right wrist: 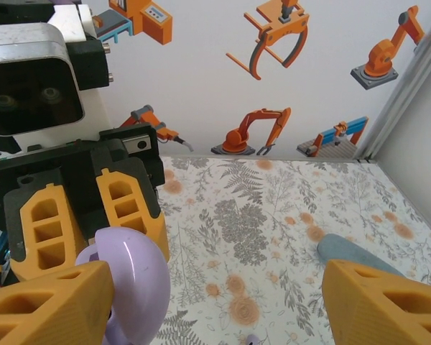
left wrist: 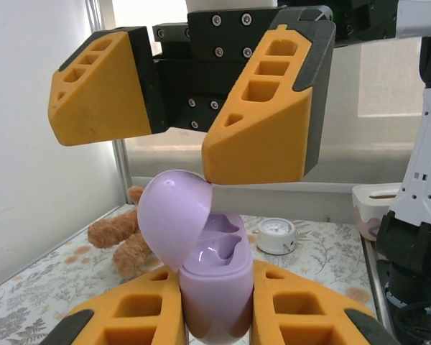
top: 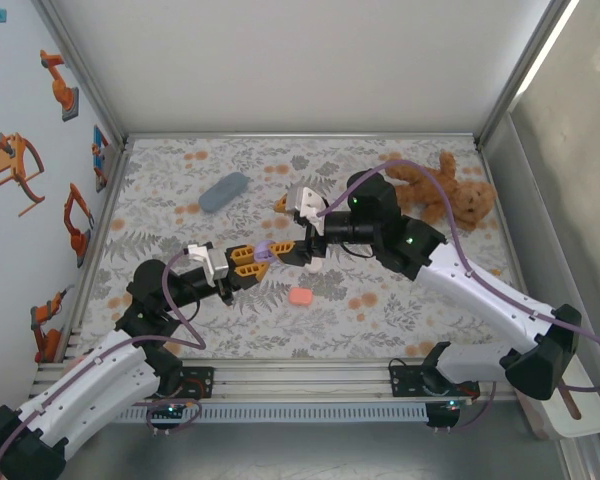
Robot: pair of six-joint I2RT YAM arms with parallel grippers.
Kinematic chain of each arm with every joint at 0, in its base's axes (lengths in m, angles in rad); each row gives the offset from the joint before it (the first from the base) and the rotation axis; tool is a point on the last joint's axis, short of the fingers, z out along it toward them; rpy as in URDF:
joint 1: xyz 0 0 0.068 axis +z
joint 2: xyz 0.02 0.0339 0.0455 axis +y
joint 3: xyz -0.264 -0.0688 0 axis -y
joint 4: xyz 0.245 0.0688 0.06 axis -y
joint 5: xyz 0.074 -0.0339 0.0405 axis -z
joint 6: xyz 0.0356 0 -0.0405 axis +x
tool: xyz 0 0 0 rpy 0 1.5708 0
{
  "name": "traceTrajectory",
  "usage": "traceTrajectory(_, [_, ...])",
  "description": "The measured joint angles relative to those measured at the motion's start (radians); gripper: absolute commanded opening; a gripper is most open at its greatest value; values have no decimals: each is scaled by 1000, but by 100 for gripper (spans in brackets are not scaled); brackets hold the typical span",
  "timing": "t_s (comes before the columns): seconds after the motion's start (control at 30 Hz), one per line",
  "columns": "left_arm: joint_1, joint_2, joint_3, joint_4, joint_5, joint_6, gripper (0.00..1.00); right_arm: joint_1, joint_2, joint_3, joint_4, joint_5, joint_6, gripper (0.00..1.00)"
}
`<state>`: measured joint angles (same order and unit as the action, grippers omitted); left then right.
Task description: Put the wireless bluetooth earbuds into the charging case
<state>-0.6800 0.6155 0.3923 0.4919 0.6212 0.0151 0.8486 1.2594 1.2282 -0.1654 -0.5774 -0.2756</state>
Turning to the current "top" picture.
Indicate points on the floral patterned table mat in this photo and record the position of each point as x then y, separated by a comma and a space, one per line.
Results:
290, 340

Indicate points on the orange claw gripper wall sticker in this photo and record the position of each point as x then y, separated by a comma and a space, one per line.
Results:
10, 160

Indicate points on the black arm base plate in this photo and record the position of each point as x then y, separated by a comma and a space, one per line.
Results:
200, 382
402, 385

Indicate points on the aluminium side rail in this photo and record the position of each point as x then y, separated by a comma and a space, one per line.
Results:
103, 225
504, 215

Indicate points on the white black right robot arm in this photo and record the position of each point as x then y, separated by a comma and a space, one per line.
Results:
480, 295

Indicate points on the pink earbud charging case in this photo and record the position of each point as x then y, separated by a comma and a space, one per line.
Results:
300, 296

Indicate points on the long aluminium table rail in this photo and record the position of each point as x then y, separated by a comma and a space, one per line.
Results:
300, 382

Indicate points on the aluminium corner post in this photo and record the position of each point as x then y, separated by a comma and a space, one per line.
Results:
85, 65
525, 65

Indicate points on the brown teddy bear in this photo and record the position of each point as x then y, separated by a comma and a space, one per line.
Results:
465, 200

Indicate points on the white box with brown slot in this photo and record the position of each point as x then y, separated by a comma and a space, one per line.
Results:
587, 417

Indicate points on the aluminium rail below white wall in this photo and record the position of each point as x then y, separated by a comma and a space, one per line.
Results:
300, 135

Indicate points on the purple earbud charging case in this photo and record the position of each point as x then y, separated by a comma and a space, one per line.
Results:
265, 249

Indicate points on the blue-grey glasses case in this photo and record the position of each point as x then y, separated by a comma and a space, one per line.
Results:
222, 192

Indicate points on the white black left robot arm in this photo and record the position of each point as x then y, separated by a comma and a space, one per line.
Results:
95, 380

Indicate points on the blue gantry wall sticker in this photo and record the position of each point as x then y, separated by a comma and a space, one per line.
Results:
99, 150

